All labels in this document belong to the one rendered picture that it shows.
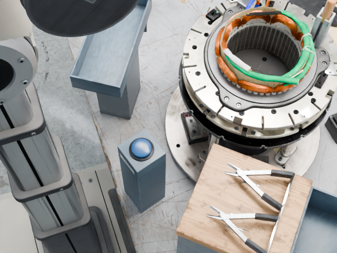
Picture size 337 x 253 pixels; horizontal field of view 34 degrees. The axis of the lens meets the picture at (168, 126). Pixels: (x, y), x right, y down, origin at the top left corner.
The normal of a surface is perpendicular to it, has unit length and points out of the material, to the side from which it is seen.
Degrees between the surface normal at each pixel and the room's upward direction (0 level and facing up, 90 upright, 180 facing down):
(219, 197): 0
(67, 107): 0
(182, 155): 0
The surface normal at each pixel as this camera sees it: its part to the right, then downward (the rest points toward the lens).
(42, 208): 0.33, 0.84
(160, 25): 0.01, -0.45
